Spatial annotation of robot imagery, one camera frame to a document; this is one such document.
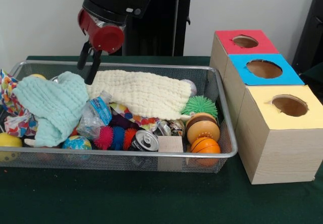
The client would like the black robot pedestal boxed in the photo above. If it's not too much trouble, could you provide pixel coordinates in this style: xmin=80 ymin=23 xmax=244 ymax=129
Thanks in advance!
xmin=121 ymin=0 xmax=204 ymax=57

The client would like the red blue pink spiky toy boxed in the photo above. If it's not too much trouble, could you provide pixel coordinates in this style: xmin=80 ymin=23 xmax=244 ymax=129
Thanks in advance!
xmin=93 ymin=126 xmax=138 ymax=151

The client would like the black drink can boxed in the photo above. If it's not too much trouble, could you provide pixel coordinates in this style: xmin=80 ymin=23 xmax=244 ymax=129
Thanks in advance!
xmin=127 ymin=130 xmax=159 ymax=152

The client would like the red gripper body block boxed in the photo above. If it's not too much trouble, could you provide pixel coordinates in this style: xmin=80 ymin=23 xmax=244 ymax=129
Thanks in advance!
xmin=77 ymin=8 xmax=126 ymax=55

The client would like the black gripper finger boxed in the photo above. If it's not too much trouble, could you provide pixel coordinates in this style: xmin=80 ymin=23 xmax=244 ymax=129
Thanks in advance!
xmin=77 ymin=41 xmax=91 ymax=70
xmin=85 ymin=49 xmax=102 ymax=85

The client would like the shallow wire mesh bin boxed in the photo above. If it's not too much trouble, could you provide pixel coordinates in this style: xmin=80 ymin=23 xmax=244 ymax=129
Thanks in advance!
xmin=0 ymin=60 xmax=239 ymax=174

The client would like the dark green tablecloth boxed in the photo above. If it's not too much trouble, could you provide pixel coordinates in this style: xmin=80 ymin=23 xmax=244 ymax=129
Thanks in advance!
xmin=0 ymin=54 xmax=323 ymax=224

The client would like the orange toy basketball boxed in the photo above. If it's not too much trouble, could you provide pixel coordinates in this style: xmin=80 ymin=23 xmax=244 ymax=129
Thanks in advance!
xmin=190 ymin=136 xmax=222 ymax=166

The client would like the green spiky rubber ball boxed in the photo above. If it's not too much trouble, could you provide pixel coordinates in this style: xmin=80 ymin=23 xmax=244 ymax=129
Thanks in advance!
xmin=181 ymin=95 xmax=219 ymax=119

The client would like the side table with green cloth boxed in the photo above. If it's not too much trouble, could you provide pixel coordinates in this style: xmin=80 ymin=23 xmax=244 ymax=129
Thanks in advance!
xmin=300 ymin=62 xmax=323 ymax=86

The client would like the toy hamburger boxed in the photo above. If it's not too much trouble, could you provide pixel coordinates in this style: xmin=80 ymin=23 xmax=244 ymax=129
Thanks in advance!
xmin=186 ymin=112 xmax=221 ymax=145

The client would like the mint waffle cloth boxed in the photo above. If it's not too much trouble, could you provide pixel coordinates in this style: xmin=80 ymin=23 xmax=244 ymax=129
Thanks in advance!
xmin=12 ymin=71 xmax=89 ymax=148

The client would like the cream waffle cloth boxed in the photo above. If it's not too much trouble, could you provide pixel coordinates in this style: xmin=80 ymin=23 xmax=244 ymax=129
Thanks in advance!
xmin=85 ymin=70 xmax=192 ymax=121

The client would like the plain wooden block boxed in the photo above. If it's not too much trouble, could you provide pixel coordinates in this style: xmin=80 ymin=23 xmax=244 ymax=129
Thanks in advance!
xmin=157 ymin=135 xmax=184 ymax=172

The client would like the crushed clear water bottle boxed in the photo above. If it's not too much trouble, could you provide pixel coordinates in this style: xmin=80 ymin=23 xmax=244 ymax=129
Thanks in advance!
xmin=77 ymin=90 xmax=113 ymax=140

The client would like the wooden three-hole sorting box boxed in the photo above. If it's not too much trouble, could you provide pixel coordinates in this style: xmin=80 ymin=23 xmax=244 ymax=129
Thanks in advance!
xmin=209 ymin=29 xmax=323 ymax=185

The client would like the blue green globe ball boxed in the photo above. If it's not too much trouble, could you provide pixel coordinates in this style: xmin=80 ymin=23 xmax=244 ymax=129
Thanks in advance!
xmin=62 ymin=135 xmax=92 ymax=150

